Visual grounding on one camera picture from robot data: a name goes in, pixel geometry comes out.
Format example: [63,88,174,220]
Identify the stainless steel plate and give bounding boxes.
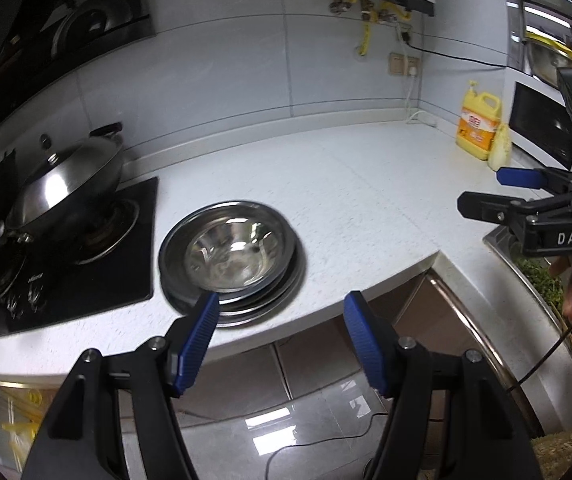
[158,200,297,304]
[157,240,307,328]

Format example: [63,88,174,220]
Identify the white power cable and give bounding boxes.
[395,22,440,129]

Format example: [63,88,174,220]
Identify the yellow detergent bottle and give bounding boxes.
[456,80,502,160]

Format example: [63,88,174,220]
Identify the beige wall socket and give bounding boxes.
[388,52,420,77]

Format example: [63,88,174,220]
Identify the black power cable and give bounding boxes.
[399,31,509,71]

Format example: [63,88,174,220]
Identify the black wok with lid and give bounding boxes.
[0,122,124,246]

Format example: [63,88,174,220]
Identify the yellow bag under counter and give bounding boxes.
[1,388,57,469]

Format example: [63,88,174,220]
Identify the small stainless steel bowl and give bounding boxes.
[184,217,288,294]

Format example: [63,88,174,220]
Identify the black cable on floor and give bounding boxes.
[264,410,392,480]

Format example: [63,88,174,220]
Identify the black gas stove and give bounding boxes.
[0,178,159,337]

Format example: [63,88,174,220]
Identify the yellow gas hose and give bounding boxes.
[332,0,412,59]

